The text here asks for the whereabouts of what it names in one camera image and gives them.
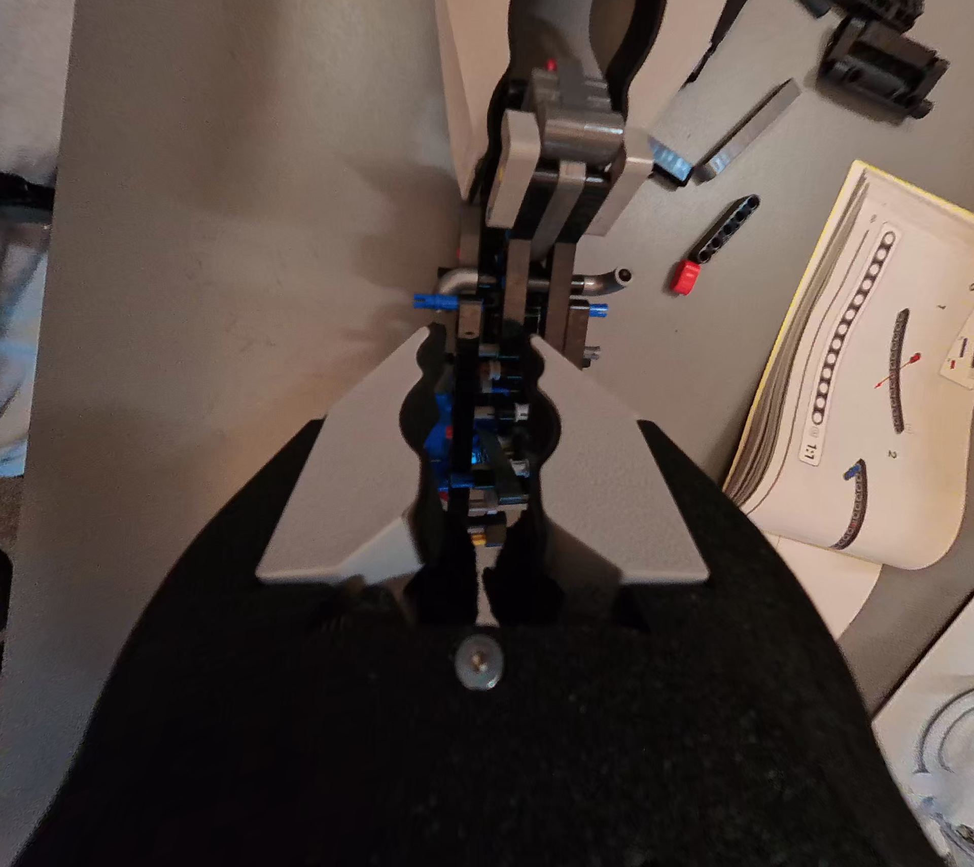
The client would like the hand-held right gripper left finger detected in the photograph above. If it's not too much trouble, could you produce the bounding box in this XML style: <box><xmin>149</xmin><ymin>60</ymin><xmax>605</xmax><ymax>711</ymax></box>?
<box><xmin>256</xmin><ymin>327</ymin><xmax>488</xmax><ymax>628</ymax></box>

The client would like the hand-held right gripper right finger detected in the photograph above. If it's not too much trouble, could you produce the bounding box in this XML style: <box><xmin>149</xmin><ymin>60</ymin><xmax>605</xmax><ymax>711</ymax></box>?
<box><xmin>487</xmin><ymin>333</ymin><xmax>712</xmax><ymax>628</ymax></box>

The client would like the black blue lego vehicle chassis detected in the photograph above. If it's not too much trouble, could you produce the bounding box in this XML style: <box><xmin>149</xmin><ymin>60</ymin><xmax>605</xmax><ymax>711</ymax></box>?
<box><xmin>413</xmin><ymin>56</ymin><xmax>655</xmax><ymax>556</ymax></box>

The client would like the grey lego panel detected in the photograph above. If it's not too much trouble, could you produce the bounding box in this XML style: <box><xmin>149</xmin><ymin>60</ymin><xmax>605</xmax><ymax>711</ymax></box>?
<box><xmin>691</xmin><ymin>79</ymin><xmax>803</xmax><ymax>184</ymax></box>

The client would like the black lego panel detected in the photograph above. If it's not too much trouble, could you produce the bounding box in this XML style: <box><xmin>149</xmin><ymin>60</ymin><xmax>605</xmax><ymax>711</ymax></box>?
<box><xmin>647</xmin><ymin>136</ymin><xmax>695</xmax><ymax>188</ymax></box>

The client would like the short black lego beam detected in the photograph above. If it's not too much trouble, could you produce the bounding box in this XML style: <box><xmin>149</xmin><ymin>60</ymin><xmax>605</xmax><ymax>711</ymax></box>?
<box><xmin>688</xmin><ymin>195</ymin><xmax>761</xmax><ymax>265</ymax></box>

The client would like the open lego instruction booklet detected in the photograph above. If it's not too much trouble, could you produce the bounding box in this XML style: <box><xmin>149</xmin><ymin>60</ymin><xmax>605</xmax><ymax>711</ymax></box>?
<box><xmin>721</xmin><ymin>159</ymin><xmax>974</xmax><ymax>641</ymax></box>

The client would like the black lego frame block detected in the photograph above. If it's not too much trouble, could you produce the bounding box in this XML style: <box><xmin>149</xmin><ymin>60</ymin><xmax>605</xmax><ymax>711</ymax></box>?
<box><xmin>817</xmin><ymin>18</ymin><xmax>951</xmax><ymax>121</ymax></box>

